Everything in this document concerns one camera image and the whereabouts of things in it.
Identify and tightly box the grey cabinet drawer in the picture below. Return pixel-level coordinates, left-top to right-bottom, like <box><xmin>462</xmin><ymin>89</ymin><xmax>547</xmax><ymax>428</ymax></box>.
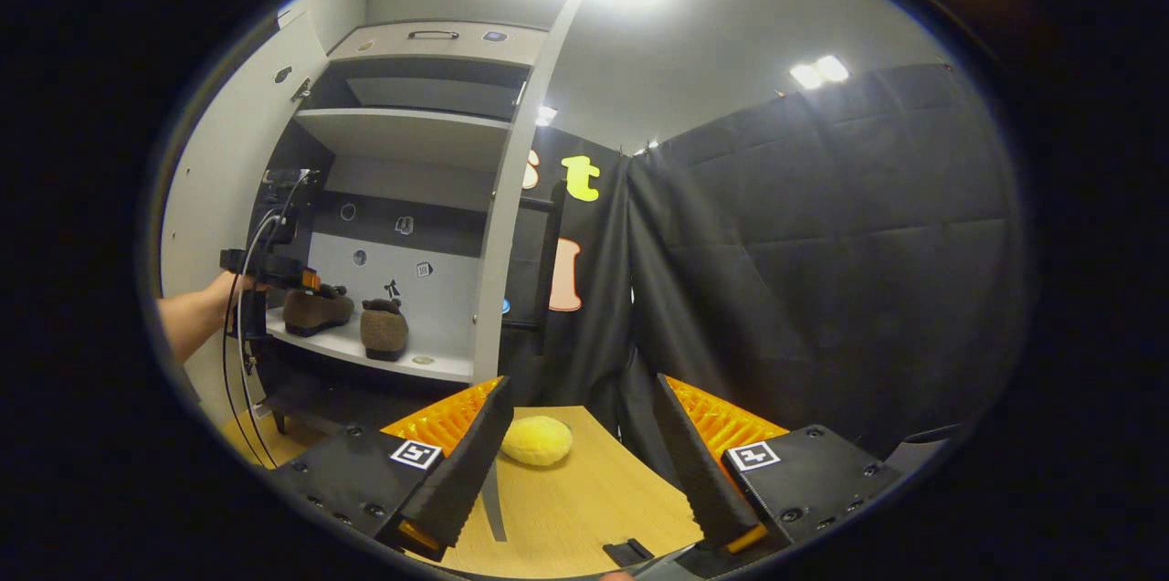
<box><xmin>327</xmin><ymin>21</ymin><xmax>549</xmax><ymax>69</ymax></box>

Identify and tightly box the twin ceiling light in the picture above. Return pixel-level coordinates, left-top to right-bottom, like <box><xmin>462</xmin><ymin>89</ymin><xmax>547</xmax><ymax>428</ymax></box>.
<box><xmin>789</xmin><ymin>54</ymin><xmax>851</xmax><ymax>91</ymax></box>

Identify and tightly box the black backdrop cloth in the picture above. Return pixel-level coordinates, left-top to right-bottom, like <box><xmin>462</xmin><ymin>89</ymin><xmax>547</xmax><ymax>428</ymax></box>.
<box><xmin>505</xmin><ymin>60</ymin><xmax>1035</xmax><ymax>492</ymax></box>

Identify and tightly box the grey shoe cabinet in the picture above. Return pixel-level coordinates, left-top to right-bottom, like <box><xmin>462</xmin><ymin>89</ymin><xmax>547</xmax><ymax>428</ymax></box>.
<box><xmin>245</xmin><ymin>19</ymin><xmax>551</xmax><ymax>438</ymax></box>

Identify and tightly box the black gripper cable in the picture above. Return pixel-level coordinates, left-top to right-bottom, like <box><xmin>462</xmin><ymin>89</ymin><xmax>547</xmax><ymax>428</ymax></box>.
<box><xmin>221</xmin><ymin>172</ymin><xmax>313</xmax><ymax>470</ymax></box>

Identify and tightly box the brown fuzzy shoe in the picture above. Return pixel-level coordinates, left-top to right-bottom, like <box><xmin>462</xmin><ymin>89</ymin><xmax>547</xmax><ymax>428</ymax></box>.
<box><xmin>282</xmin><ymin>284</ymin><xmax>356</xmax><ymax>338</ymax></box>
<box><xmin>359</xmin><ymin>298</ymin><xmax>410</xmax><ymax>363</ymax></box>

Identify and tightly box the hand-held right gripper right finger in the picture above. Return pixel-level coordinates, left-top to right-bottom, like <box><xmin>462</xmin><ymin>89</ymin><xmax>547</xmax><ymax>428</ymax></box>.
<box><xmin>653</xmin><ymin>374</ymin><xmax>905</xmax><ymax>556</ymax></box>

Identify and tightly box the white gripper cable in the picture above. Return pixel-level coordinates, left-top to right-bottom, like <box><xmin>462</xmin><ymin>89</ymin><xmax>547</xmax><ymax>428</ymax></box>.
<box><xmin>238</xmin><ymin>210</ymin><xmax>286</xmax><ymax>374</ymax></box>

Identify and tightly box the grey shoe cabinet door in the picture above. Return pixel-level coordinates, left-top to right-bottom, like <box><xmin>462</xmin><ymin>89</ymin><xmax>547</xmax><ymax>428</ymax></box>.
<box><xmin>472</xmin><ymin>0</ymin><xmax>583</xmax><ymax>544</ymax></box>
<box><xmin>160</xmin><ymin>10</ymin><xmax>330</xmax><ymax>428</ymax></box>

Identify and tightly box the yellow plush toy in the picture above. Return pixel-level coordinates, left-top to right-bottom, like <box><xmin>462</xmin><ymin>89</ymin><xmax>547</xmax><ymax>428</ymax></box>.
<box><xmin>500</xmin><ymin>415</ymin><xmax>575</xmax><ymax>469</ymax></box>

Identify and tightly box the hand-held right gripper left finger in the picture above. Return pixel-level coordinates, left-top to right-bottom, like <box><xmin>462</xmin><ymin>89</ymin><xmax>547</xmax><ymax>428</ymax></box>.
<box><xmin>271</xmin><ymin>375</ymin><xmax>515</xmax><ymax>562</ymax></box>

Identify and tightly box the small black block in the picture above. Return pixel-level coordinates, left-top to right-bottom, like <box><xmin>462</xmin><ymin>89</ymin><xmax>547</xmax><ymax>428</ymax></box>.
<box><xmin>602</xmin><ymin>538</ymin><xmax>655</xmax><ymax>567</ymax></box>

